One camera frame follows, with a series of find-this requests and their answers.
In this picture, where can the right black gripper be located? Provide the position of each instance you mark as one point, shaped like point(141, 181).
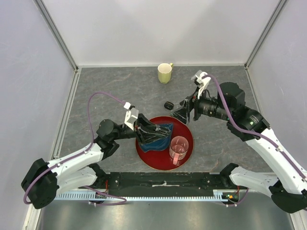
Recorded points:
point(193, 101)

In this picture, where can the slotted cable duct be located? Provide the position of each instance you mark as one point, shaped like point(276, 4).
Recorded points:
point(86, 195)

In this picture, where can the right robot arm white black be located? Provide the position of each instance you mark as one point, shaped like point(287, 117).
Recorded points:
point(288, 188)

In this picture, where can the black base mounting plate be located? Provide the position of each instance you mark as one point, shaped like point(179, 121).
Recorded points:
point(162, 183)

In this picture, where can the yellow-green ceramic mug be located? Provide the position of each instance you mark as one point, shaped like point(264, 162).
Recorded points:
point(165, 72)

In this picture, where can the blue leaf-shaped dish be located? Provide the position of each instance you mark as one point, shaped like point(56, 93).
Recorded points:
point(161, 144)

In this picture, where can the black earbud case gold rim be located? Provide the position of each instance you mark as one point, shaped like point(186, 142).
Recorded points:
point(168, 105)

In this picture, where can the right aluminium frame post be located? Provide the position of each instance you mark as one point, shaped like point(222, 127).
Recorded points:
point(265, 32)

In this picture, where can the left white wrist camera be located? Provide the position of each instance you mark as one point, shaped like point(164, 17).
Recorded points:
point(131, 115)

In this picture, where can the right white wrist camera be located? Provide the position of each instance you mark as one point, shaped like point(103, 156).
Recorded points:
point(202, 81)

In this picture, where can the pink glass mug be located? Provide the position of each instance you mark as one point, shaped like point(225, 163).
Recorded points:
point(179, 147)

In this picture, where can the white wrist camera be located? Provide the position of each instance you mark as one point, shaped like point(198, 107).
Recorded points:
point(131, 115)
point(202, 81)

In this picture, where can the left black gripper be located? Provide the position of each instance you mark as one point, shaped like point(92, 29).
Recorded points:
point(144, 132)

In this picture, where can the aluminium frame post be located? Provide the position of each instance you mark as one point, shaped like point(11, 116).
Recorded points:
point(56, 33)
point(265, 32)

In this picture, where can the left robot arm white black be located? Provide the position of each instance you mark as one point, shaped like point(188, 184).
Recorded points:
point(47, 179)

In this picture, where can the round red tray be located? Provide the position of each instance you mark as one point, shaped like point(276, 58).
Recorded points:
point(161, 160)

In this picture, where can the left aluminium frame post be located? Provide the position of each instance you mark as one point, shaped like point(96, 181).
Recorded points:
point(56, 33)

